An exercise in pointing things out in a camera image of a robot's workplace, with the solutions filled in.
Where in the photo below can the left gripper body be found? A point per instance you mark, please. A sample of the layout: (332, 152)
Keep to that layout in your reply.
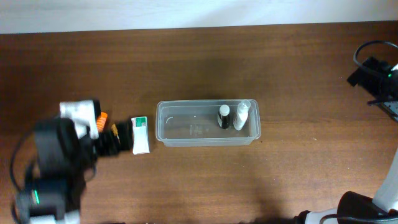
(106, 143)

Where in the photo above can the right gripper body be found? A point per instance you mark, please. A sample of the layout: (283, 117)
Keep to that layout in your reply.
(356, 78)

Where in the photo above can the small gold lid jar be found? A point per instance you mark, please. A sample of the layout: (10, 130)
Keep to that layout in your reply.
(115, 130)

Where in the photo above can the white green medicine box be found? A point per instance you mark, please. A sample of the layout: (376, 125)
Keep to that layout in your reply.
(140, 135)

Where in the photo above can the orange tablet tube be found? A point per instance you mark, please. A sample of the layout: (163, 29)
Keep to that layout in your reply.
(101, 121)

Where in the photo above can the dark bottle white cap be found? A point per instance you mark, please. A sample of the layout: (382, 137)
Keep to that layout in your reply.
(224, 116)

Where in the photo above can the white spray bottle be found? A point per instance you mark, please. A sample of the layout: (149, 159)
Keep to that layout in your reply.
(241, 114)

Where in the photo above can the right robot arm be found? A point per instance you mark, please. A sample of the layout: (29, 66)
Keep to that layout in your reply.
(357, 208)

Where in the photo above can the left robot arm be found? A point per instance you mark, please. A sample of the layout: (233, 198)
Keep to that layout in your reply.
(55, 180)

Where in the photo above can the clear plastic container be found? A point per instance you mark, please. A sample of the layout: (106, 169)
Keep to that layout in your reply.
(191, 123)

